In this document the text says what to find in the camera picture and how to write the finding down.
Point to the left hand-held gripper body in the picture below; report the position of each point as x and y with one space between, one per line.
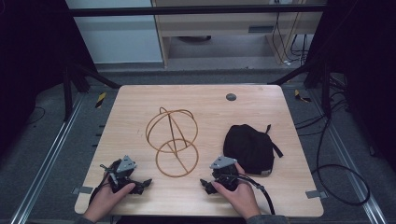
125 165

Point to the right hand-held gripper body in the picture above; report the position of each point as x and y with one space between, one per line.
224 172

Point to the person's right hand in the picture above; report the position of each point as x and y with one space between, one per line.
241 197

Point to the person's left hand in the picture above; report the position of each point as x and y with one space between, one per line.
104 200

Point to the black baseball cap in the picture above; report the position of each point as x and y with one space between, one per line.
249 147

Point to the yellow black striped tape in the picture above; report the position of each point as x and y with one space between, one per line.
100 100
300 96

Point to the grey round table grommet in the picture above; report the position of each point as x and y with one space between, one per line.
231 97

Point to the black metal stand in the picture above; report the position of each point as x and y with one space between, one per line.
325 90
67 93

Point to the white cabinet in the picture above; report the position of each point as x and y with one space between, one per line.
118 37

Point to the black curtain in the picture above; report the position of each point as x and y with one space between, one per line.
31 62
364 77

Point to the grey metal table bracket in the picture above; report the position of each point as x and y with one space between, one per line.
82 190
316 194

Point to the aluminium floor rail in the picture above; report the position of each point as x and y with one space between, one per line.
46 161
351 161

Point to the black horizontal frame bar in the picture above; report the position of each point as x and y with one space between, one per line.
186 11

